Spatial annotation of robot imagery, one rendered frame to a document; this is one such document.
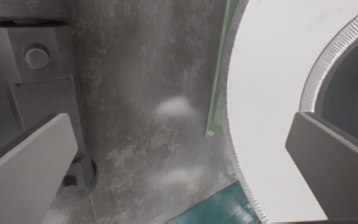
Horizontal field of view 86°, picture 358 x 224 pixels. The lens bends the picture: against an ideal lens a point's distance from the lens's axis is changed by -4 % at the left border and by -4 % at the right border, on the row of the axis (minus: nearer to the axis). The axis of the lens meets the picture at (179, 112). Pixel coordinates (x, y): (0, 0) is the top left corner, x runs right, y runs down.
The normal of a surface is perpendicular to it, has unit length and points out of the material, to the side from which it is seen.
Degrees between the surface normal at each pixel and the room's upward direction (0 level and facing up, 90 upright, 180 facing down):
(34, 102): 0
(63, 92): 0
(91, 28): 0
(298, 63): 90
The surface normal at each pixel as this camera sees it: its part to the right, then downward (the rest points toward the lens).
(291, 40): -0.83, 0.20
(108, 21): 0.56, 0.43
